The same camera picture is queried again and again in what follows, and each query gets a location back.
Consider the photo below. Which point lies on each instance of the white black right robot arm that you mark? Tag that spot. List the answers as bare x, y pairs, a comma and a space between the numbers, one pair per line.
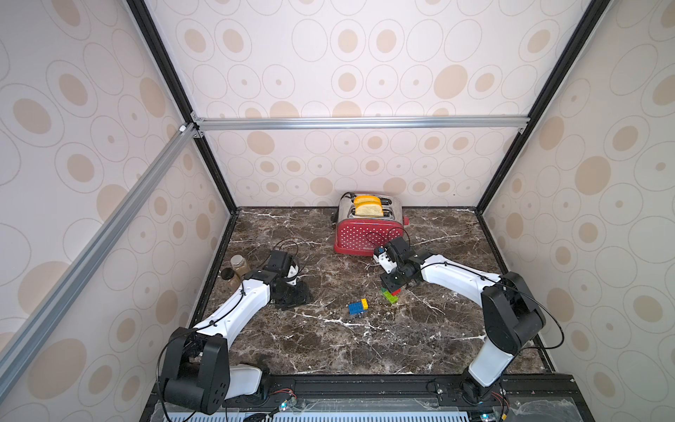
511, 315

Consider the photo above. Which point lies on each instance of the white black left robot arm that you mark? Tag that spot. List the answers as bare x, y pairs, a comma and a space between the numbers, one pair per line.
194, 370

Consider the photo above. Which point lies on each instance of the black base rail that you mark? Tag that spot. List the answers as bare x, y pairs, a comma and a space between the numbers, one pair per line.
539, 397

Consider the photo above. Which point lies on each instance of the front yellow toast slice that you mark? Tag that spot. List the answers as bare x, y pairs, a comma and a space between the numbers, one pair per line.
369, 209

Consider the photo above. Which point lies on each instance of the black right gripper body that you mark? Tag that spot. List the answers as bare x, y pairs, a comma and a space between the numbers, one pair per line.
395, 279

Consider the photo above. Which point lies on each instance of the horizontal aluminium frame bar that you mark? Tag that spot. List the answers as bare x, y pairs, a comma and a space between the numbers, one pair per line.
349, 123

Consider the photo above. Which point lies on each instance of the diagonal aluminium frame bar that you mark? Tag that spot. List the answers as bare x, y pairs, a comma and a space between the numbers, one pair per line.
39, 327

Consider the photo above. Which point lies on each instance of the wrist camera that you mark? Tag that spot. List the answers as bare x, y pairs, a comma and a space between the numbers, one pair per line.
383, 260
293, 275

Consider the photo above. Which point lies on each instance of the rear yellow toast slice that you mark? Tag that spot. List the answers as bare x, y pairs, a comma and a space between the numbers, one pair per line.
366, 199

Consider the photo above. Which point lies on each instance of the black round lid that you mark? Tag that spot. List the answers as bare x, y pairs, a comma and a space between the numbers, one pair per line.
227, 274

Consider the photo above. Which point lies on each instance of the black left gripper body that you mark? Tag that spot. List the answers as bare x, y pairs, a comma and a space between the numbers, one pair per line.
291, 295

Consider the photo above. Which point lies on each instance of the glass jar with beige lid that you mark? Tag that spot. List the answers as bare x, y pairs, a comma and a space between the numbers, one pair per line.
240, 265

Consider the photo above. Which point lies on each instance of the yellow toast slice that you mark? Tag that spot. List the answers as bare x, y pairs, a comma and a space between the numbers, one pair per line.
369, 209
366, 199

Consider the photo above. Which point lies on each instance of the red polka dot toaster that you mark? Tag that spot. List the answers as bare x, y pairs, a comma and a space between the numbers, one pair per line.
358, 235

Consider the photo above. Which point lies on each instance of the lime green lego brick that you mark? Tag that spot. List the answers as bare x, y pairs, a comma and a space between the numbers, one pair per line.
392, 299

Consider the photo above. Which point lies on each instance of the blue lego brick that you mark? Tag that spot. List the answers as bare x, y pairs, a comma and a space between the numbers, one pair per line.
355, 308

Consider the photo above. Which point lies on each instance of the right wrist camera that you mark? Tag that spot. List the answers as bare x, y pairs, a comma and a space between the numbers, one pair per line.
383, 260

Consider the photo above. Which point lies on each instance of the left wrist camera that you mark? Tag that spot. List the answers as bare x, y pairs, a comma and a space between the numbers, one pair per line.
293, 275

